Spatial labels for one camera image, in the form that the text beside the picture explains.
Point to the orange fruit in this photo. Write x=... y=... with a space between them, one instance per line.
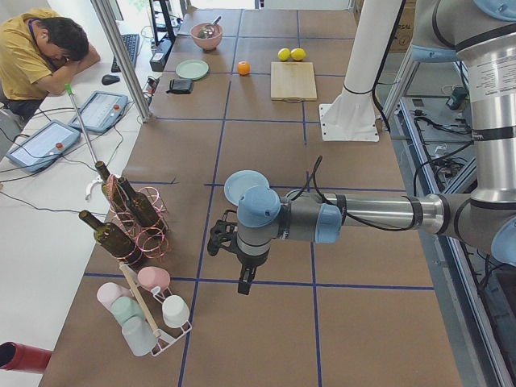
x=243 y=68

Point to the dark wine bottle middle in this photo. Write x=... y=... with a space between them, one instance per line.
x=142 y=209

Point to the yellow lemon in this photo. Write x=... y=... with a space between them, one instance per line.
x=284 y=54
x=298 y=54

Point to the teach pendant tablet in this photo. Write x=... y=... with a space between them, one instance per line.
x=44 y=147
x=102 y=111

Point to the teach pendant tablet near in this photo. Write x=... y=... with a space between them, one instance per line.
x=44 y=147

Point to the black keyboard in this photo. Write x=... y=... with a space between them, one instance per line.
x=131 y=44

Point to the teach pendant tablet far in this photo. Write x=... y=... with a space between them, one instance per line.
x=102 y=111

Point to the yellow lemon near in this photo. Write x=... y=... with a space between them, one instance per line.
x=284 y=54

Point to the metal scoop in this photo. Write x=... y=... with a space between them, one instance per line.
x=208 y=30

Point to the pink cup upper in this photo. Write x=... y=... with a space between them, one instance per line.
x=151 y=277

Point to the light blue plate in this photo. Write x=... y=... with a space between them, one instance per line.
x=239 y=182

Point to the yellow lemon far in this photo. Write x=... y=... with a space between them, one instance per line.
x=298 y=54

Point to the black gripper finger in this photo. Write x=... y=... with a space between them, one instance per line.
x=244 y=288

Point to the pale green cup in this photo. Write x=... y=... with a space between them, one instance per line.
x=125 y=308

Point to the light green plate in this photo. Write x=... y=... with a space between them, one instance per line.
x=192 y=69

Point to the metal reacher stick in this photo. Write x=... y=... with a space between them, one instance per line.
x=72 y=98

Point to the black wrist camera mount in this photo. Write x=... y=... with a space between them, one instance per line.
x=223 y=235

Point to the dark wine bottle front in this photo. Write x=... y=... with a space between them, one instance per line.
x=113 y=239

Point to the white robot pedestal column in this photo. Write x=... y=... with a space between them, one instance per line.
x=351 y=116

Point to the person in yellow shirt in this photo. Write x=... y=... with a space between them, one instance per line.
x=41 y=52

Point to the pale pink cup left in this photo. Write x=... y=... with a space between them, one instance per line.
x=109 y=292

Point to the dark wine bottle upright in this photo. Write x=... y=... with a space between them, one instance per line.
x=110 y=188

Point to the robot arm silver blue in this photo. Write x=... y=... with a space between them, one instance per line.
x=482 y=34

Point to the black computer mouse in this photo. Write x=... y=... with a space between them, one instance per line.
x=110 y=79

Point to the aluminium frame post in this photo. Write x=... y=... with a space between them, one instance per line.
x=106 y=18

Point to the white wire cup rack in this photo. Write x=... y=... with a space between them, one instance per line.
x=169 y=336

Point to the white cup right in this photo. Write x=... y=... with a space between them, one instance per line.
x=175 y=311

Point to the bamboo cutting board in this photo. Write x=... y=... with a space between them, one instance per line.
x=293 y=81

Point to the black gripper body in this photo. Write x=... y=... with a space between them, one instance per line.
x=250 y=265

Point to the copper wire bottle rack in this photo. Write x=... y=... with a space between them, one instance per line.
x=152 y=240

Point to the red cylinder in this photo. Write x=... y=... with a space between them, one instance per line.
x=24 y=358

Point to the pale blue cup bottom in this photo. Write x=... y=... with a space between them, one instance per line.
x=139 y=336

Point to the wooden rod handle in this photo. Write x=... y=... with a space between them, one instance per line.
x=129 y=275

